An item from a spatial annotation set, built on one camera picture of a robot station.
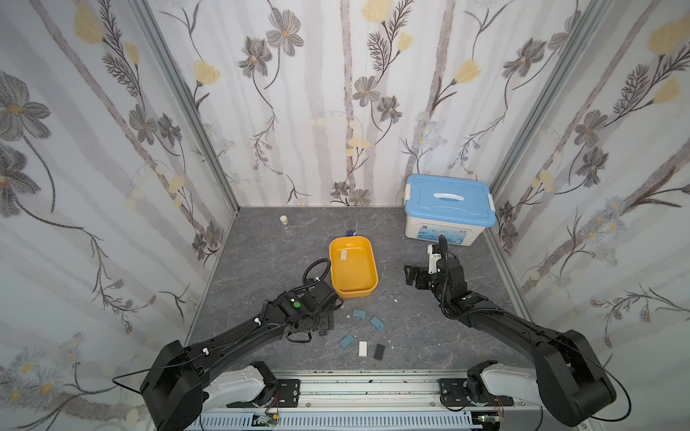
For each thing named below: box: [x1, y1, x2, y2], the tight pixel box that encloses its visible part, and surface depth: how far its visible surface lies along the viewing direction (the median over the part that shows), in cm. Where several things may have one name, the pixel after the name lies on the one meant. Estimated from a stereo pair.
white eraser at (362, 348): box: [358, 341, 368, 357], surface depth 84 cm
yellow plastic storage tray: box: [328, 235, 379, 300], surface depth 103 cm
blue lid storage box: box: [403, 174, 497, 247], surface depth 103 cm
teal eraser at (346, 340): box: [338, 333, 355, 350], surface depth 85 cm
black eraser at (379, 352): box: [372, 343, 386, 361], surface depth 83 cm
